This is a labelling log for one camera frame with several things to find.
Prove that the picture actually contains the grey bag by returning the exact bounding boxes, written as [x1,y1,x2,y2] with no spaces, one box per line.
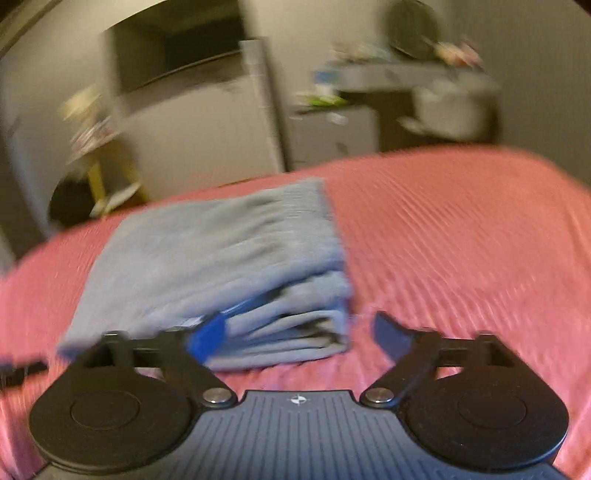
[402,78,498,141]

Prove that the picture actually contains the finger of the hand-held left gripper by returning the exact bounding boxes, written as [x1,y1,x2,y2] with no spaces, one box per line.
[0,361,49,391]

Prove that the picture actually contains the black round object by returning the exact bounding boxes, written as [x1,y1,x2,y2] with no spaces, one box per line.
[48,179,100,228]

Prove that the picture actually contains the cluttered grey shelf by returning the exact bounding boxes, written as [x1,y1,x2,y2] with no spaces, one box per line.
[295,39,502,100]

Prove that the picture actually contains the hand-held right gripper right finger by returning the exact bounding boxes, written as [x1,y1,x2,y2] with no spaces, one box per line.
[359,310,514,409]

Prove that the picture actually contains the small grey cabinet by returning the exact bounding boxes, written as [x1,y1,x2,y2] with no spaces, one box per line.
[287,105,380,171]

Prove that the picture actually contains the grey pants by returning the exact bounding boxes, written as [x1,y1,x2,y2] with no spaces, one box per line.
[58,178,355,373]

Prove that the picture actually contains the yellow rack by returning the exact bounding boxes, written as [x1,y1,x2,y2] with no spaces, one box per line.
[58,85,151,219]

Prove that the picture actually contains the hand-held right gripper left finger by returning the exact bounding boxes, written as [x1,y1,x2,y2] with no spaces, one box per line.
[83,310,238,409]

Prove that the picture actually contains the dark round pan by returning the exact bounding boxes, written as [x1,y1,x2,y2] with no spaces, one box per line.
[385,0,441,61]

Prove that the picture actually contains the pink ribbed bedspread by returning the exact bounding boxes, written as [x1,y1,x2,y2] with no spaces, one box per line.
[0,147,591,480]

